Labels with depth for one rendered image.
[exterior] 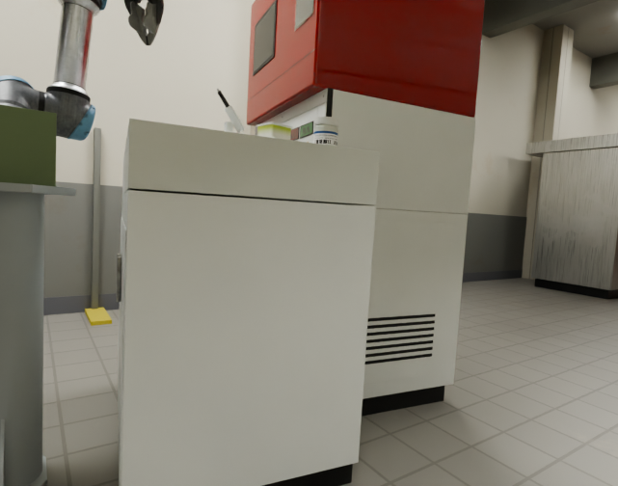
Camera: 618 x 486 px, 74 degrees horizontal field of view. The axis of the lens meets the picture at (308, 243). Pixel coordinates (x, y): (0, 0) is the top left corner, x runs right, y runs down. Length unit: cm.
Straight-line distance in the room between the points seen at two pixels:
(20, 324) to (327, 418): 84
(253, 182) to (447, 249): 103
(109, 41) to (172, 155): 253
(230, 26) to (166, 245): 299
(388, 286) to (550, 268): 445
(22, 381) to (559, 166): 566
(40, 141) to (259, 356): 78
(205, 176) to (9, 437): 86
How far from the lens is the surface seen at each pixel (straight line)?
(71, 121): 144
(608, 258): 570
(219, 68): 365
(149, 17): 116
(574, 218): 584
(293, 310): 107
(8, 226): 127
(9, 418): 139
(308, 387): 116
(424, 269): 173
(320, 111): 153
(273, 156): 102
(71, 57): 150
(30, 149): 127
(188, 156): 97
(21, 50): 337
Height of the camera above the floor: 79
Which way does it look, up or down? 4 degrees down
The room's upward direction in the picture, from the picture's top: 3 degrees clockwise
